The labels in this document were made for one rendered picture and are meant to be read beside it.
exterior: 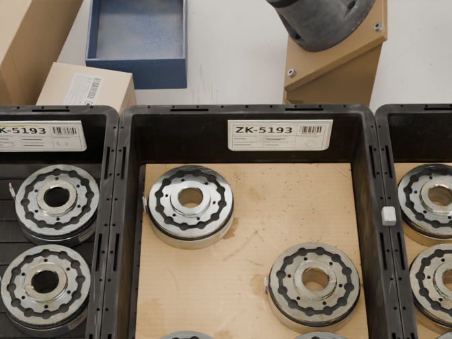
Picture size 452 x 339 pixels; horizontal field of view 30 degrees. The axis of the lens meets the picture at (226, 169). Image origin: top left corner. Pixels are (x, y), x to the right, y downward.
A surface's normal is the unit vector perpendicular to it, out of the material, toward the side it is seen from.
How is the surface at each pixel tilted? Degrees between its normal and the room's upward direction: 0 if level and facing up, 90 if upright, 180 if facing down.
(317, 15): 70
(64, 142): 90
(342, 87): 90
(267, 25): 0
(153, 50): 0
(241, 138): 90
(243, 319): 0
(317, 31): 80
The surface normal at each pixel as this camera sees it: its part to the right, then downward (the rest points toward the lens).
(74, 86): 0.00, -0.57
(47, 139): 0.00, 0.82
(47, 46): 0.98, 0.17
